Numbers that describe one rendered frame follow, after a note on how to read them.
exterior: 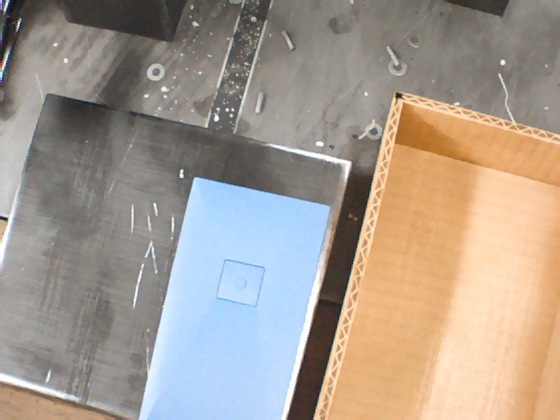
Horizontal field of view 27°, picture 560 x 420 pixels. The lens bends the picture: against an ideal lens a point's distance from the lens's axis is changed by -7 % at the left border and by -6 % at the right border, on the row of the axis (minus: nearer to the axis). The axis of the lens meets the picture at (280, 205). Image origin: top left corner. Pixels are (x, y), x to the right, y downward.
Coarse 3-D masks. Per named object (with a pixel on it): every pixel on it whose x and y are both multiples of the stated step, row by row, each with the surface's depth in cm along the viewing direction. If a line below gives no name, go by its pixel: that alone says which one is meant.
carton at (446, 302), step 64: (448, 128) 60; (512, 128) 58; (384, 192) 63; (448, 192) 63; (512, 192) 64; (384, 256) 63; (448, 256) 63; (512, 256) 63; (384, 320) 62; (448, 320) 62; (512, 320) 62; (384, 384) 61; (448, 384) 61; (512, 384) 61
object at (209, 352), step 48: (192, 192) 61; (240, 192) 61; (192, 240) 61; (240, 240) 61; (288, 240) 61; (192, 288) 60; (288, 288) 60; (192, 336) 59; (240, 336) 59; (288, 336) 60; (192, 384) 59; (240, 384) 59; (288, 384) 59
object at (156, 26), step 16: (64, 0) 63; (80, 0) 63; (96, 0) 62; (112, 0) 62; (128, 0) 61; (144, 0) 61; (160, 0) 60; (176, 0) 64; (80, 16) 65; (96, 16) 65; (112, 16) 64; (128, 16) 64; (144, 16) 63; (160, 16) 63; (176, 16) 65; (128, 32) 66; (144, 32) 65; (160, 32) 65
